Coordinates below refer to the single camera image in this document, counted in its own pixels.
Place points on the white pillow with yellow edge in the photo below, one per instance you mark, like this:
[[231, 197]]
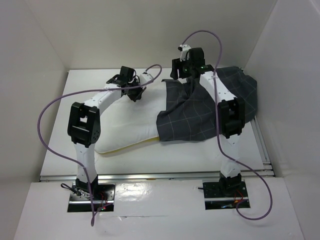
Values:
[[126, 123]]

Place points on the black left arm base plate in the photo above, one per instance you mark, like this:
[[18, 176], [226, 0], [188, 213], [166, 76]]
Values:
[[79, 200]]

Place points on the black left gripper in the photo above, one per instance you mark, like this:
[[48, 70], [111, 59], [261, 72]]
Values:
[[135, 97]]

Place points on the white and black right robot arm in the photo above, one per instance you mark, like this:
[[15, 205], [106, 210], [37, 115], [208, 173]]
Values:
[[230, 111]]

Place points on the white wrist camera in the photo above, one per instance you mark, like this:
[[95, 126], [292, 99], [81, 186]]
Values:
[[184, 49], [145, 78]]

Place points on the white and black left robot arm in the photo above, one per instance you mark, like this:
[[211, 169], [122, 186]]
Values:
[[84, 124]]

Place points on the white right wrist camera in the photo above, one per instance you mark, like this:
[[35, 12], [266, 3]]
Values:
[[184, 49]]

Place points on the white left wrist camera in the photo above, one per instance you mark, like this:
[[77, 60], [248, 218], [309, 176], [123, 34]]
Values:
[[145, 78]]

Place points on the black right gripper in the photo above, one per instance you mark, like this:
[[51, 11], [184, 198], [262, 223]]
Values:
[[176, 64]]

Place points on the aluminium frame rail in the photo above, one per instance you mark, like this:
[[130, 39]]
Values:
[[154, 160]]

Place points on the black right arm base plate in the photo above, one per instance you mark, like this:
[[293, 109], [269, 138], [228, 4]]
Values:
[[217, 199]]

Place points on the dark grey checked pillowcase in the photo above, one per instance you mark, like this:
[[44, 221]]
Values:
[[190, 111]]

